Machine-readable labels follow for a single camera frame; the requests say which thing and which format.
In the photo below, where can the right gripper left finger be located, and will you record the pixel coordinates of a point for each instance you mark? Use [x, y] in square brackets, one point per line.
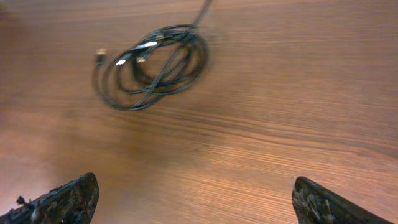
[74, 202]

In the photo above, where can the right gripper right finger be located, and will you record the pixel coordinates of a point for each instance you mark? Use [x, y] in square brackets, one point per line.
[315, 204]

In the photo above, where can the black USB cable long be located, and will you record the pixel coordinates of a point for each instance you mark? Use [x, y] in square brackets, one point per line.
[183, 66]

